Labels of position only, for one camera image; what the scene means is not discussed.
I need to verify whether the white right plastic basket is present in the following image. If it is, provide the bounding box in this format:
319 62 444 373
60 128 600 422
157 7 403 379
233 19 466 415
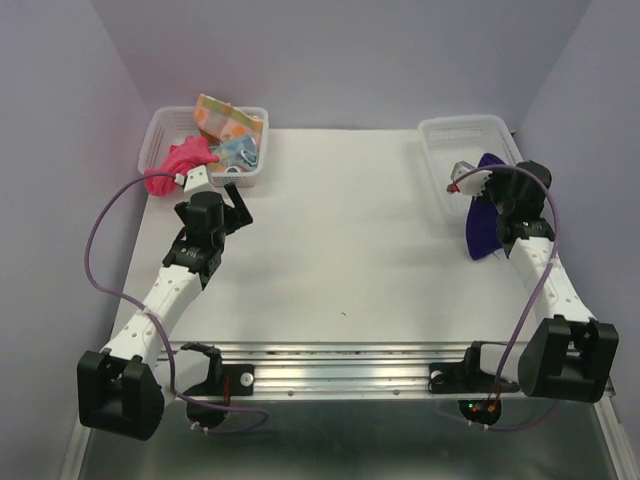
417 115 523 224

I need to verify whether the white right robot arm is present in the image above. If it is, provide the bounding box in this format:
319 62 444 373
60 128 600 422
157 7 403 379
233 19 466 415
451 153 619 403

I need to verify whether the aluminium mounting rail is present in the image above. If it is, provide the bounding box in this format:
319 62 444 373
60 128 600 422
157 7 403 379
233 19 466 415
83 341 614 402

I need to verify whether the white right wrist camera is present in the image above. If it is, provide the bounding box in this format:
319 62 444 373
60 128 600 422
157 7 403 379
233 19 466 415
446 161 491 197

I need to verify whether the pink towel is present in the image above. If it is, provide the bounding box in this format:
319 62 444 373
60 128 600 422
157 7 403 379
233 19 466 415
144 136 219 197

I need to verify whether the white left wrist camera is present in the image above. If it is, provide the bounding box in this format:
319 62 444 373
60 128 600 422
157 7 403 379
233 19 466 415
174 165 214 196

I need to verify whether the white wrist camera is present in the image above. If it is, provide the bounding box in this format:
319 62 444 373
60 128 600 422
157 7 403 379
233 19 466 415
174 165 214 196
446 161 491 197

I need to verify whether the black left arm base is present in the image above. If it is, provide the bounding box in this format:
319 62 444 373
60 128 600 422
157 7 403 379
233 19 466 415
177 342 255 407

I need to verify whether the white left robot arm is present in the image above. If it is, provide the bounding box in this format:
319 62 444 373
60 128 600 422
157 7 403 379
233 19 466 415
76 183 253 440

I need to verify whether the white plastic basket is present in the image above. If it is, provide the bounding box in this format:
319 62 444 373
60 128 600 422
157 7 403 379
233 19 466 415
417 115 523 224
136 105 270 189

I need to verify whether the purple towel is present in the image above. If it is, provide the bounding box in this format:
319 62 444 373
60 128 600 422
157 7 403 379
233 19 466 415
462 151 509 262

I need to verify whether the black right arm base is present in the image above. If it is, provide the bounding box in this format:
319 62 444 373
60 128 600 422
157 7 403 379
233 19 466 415
426 341 520 429

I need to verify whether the light blue patterned towel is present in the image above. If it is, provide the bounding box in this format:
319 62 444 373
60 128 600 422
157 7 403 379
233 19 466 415
212 134 259 173

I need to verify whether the orange dotted patterned towel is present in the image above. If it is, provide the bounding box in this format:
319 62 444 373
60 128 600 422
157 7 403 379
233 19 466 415
193 94 264 145

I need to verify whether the white left plastic basket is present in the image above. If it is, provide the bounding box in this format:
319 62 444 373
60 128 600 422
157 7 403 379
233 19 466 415
136 105 270 189

